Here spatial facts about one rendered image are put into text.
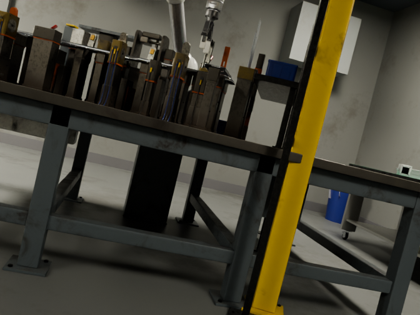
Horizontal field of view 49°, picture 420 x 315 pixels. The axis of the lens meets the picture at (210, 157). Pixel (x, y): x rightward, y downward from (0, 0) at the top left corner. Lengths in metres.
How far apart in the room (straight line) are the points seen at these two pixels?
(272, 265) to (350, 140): 4.56
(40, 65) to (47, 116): 0.80
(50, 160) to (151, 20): 4.12
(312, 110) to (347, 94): 4.45
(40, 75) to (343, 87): 4.53
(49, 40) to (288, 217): 1.54
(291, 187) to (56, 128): 0.98
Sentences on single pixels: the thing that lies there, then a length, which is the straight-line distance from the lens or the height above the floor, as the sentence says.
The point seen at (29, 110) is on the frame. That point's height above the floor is 0.61.
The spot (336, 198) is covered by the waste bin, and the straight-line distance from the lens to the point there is 5.73.
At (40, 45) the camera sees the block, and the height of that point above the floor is 0.93.
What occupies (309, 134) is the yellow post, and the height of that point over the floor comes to 0.79.
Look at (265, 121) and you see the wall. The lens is 5.98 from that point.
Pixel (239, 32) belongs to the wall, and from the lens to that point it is 5.97.
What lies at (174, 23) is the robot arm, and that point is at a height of 1.35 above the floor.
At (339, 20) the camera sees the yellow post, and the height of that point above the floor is 1.27.
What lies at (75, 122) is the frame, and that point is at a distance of 1.86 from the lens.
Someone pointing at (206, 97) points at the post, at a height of 0.85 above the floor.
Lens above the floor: 0.70
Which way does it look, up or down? 3 degrees down
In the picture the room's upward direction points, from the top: 14 degrees clockwise
